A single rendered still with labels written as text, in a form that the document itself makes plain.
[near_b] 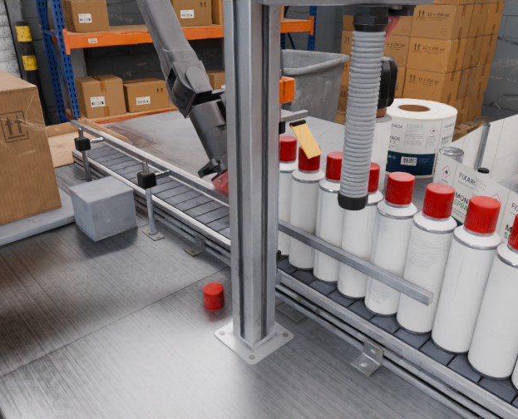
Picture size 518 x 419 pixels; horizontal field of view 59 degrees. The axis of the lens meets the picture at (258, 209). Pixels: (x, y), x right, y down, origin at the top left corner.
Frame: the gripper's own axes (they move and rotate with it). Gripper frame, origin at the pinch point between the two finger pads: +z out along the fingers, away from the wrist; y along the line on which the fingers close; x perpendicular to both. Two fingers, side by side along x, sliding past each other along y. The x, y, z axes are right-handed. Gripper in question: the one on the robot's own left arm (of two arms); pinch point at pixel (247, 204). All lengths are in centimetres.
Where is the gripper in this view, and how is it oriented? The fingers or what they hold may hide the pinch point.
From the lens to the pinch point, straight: 84.0
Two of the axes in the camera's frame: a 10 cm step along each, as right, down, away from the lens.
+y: 7.3, -3.0, 6.1
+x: -5.3, 3.1, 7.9
